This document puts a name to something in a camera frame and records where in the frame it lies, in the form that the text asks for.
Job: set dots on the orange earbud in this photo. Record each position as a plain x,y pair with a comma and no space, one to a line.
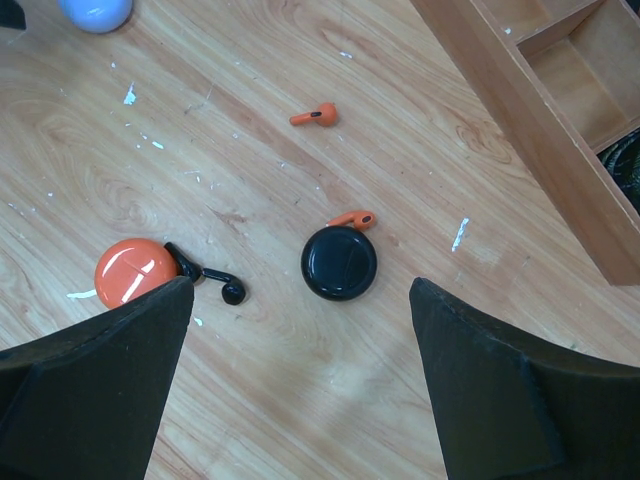
325,115
360,220

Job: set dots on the wooden compartment tray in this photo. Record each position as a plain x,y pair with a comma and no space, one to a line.
561,79

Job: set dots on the black earbud case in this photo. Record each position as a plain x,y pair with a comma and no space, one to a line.
339,263

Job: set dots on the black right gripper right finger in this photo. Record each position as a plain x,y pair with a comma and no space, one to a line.
510,405

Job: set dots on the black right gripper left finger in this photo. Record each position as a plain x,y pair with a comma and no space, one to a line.
86,402

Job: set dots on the purple earbud case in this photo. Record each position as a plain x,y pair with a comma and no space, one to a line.
97,16

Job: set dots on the dark green rolled belt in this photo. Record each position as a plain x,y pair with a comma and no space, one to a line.
622,162

